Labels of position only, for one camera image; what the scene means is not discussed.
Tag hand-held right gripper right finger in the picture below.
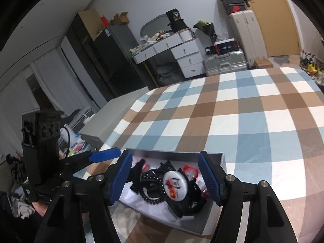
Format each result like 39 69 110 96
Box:
197 150 299 243

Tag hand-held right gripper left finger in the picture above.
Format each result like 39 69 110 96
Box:
33 149 134 243

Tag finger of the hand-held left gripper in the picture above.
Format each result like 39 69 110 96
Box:
59 148 121 174

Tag red frilled plastic ring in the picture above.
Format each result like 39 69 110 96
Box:
182 164 199 181

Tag large black coil hair tie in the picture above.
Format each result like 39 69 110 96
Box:
140 169 167 205

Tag white round badge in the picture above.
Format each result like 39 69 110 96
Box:
163 171 189 201

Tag black hair claw clip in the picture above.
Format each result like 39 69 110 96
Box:
166 197 207 218

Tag silver cardboard box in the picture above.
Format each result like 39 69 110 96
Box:
118 148 226 236

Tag person's left hand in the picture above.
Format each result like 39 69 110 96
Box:
33 201 50 217

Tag cluttered side table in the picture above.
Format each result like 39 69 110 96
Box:
58 124 102 160

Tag checkered blanket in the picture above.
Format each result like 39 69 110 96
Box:
83 67 324 243

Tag black fridge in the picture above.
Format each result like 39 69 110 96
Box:
67 23 152 99

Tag silver suitcase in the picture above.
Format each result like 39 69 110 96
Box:
202 51 248 76

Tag white desk with drawers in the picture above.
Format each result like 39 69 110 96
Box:
133 28 204 79

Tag small cardboard floor box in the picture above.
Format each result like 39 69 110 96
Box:
254 58 273 69

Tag black and red box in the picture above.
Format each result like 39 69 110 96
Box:
205 38 237 55

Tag white suitcase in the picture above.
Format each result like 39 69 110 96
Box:
229 10 267 67

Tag green bag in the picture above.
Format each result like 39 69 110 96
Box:
194 20 215 37

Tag shoe rack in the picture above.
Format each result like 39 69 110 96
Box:
299 38 324 84

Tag wooden door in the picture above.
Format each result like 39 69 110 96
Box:
228 0 302 57

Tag stack of shoe boxes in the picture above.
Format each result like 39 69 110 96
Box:
216 0 250 14

